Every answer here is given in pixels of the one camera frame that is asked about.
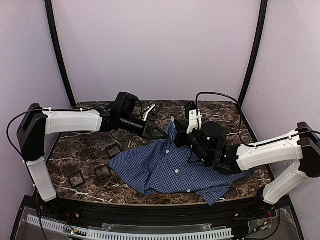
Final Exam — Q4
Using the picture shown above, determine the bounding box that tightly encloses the round brooch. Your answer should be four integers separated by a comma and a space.
167, 133, 174, 143

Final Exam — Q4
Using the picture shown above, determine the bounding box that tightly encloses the blue checked shirt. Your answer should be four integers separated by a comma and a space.
107, 121, 254, 206

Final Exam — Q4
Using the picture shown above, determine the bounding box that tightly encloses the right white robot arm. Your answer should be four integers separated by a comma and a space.
173, 119, 320, 206

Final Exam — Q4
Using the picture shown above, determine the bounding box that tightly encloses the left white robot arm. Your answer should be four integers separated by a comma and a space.
6, 92, 168, 203

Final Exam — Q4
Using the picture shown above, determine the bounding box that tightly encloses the black tray far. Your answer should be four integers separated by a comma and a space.
105, 143, 123, 160

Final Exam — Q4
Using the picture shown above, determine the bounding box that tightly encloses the black tray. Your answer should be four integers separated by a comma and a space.
94, 164, 111, 182
105, 143, 123, 160
68, 171, 86, 189

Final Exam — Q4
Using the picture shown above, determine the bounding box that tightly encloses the black tray middle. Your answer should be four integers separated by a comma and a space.
94, 164, 111, 182

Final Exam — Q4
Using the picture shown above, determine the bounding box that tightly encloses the black tray near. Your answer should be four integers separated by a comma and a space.
68, 171, 86, 189

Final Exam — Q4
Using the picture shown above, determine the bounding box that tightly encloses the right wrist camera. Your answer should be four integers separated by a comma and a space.
184, 101, 202, 134

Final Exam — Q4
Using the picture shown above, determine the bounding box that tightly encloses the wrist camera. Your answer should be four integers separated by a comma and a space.
184, 101, 202, 134
142, 104, 162, 122

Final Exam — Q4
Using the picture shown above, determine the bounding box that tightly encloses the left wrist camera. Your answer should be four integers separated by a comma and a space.
142, 104, 162, 122

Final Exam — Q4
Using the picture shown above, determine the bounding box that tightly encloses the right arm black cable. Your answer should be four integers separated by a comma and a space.
195, 91, 253, 148

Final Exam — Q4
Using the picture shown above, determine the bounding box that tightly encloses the black front aluminium rail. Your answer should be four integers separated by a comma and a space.
56, 197, 255, 227

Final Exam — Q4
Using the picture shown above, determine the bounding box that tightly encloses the white slotted cable duct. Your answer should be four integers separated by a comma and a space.
25, 214, 234, 240

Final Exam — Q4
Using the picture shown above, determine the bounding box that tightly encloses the right black frame post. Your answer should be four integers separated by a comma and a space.
238, 0, 268, 106

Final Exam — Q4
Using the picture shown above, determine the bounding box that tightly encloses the black frame post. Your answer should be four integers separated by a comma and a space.
238, 0, 268, 106
44, 0, 77, 109

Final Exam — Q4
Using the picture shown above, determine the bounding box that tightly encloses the left black frame post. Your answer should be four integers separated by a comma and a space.
44, 0, 77, 109

